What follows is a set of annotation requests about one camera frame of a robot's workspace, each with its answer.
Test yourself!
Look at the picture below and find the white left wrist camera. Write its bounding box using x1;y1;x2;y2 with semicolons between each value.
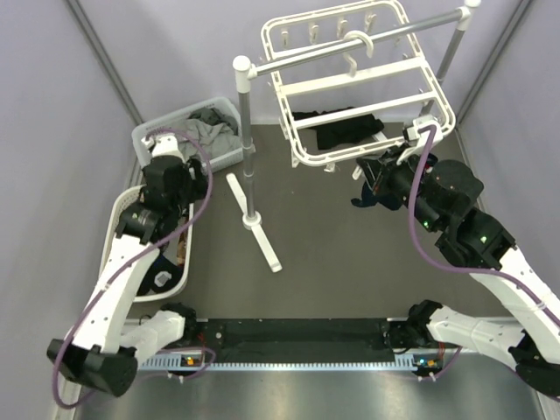
141;133;184;160

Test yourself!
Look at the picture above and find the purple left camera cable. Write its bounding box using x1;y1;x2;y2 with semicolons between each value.
51;128;217;410

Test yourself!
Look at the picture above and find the grey white drying rack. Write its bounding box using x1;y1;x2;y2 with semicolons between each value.
225;0;482;274

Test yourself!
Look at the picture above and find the white rectangular laundry basket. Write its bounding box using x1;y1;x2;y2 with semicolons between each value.
131;97;243;172

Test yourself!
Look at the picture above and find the black garment on floor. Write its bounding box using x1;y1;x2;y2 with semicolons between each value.
311;114;385;151

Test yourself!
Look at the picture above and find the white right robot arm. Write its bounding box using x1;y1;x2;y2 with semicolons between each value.
357;153;559;398

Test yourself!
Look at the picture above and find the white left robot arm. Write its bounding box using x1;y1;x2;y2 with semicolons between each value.
46;155;210;396

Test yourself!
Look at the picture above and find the grey slotted cable duct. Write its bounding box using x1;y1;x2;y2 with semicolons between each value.
138;352;443;373

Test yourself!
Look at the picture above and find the white oval sock basket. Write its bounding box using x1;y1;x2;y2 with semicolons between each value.
99;185;193;304

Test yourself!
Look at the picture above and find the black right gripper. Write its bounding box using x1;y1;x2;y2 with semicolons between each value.
359;141;442;233

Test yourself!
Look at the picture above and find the purple camera cable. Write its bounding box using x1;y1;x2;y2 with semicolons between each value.
407;126;560;382
51;128;217;410

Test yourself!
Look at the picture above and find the white clip sock hanger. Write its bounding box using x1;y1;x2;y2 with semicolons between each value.
234;1;472;172

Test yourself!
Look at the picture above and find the grey clothes pile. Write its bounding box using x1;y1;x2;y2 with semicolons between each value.
173;108;242;159

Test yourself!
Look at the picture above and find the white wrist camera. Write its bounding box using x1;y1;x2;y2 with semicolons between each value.
397;115;444;165
141;133;184;160

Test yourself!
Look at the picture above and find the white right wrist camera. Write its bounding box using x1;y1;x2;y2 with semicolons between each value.
397;115;444;165

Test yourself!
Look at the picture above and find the navy santa sock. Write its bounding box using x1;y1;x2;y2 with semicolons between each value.
351;181;400;211

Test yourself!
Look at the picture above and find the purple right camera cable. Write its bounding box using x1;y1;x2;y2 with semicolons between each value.
407;126;560;382

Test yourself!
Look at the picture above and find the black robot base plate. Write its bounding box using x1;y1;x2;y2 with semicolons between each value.
164;318;395;362

